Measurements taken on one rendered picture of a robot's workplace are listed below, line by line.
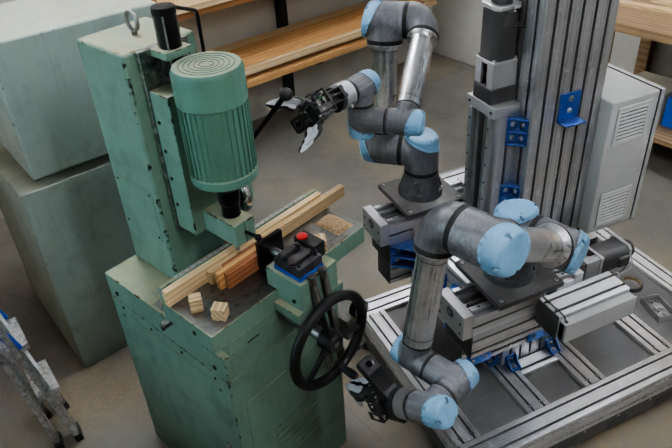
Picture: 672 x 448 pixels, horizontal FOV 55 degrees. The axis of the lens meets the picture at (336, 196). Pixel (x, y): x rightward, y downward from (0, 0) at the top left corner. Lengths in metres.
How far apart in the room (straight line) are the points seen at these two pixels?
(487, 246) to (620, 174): 0.92
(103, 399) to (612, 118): 2.15
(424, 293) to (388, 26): 0.90
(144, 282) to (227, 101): 0.74
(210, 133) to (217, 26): 2.82
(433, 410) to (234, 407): 0.61
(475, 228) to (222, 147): 0.63
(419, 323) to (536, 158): 0.67
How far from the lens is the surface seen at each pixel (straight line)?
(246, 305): 1.75
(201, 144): 1.60
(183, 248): 1.98
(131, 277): 2.10
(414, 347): 1.64
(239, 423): 1.97
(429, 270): 1.51
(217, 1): 3.67
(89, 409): 2.88
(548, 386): 2.51
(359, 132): 1.87
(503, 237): 1.37
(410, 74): 1.92
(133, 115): 1.75
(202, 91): 1.52
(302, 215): 1.99
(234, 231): 1.75
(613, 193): 2.24
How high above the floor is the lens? 2.07
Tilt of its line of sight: 33 degrees down
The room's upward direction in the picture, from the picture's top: 4 degrees counter-clockwise
